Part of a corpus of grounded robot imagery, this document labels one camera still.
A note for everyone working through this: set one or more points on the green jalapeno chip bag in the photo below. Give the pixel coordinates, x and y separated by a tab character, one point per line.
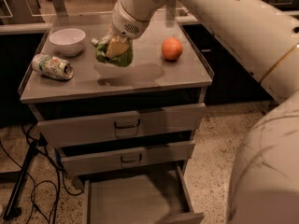
122	60

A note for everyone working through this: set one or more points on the middle drawer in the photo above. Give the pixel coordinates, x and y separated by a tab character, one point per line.
127	158

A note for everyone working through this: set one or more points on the top drawer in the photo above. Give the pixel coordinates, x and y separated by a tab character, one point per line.
131	124

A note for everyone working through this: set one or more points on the orange fruit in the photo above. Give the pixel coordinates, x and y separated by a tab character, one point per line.
171	49

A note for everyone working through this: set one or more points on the white ceramic bowl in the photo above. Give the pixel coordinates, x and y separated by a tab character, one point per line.
68	42

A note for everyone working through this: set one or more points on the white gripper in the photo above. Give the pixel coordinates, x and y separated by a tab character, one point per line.
125	21

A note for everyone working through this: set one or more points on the drawer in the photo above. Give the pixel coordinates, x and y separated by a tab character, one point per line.
154	194
127	158
131	124

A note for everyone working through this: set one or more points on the crushed green soda can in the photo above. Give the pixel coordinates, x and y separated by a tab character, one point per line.
52	66

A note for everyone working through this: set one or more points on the black tripod leg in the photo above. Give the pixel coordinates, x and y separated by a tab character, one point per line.
11	208

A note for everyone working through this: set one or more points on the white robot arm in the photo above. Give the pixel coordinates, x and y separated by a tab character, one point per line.
264	184

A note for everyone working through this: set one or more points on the bottom drawer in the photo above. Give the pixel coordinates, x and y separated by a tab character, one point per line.
154	194

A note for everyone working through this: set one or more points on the grey metal drawer cabinet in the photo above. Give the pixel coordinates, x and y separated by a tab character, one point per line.
151	81

